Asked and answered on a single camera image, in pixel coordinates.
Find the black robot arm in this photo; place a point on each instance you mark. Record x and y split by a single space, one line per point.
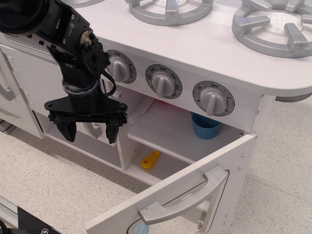
81 58

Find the blue plastic cup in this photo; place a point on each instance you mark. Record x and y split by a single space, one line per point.
205 128

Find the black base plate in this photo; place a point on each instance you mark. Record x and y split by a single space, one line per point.
29 224

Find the grey middle burner grate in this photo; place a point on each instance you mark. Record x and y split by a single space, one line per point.
172 15

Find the grey burner grate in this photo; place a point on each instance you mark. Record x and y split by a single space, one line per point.
172 15
278 28

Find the white left cabinet door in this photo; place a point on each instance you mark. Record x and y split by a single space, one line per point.
37 75

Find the aluminium frame rail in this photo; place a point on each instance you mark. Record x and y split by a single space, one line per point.
8 212

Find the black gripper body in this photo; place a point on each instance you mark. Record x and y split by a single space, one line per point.
94 107

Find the grey right stove knob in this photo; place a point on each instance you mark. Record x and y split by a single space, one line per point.
213 98

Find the yellow plastic toy utensil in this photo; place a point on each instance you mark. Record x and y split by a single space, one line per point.
149 161

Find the grey stove knob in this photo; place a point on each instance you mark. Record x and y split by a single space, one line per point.
213 98
163 81
121 67

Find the grey oven door handle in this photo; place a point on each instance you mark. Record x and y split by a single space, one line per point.
156 213

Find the grey left cabinet handle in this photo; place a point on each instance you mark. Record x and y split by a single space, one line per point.
5 91

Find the grey right burner grate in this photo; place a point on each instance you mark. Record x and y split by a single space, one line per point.
278 28

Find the grey middle stove knob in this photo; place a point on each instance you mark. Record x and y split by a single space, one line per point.
163 81

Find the grey left stove knob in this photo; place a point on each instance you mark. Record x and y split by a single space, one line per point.
121 67

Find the white oven door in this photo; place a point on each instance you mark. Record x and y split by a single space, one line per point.
234 158

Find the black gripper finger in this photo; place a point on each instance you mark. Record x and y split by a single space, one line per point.
112 129
68 130

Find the white toy kitchen stove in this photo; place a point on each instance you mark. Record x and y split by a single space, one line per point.
205 50

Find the blue round lid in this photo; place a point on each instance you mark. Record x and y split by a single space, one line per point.
142 228

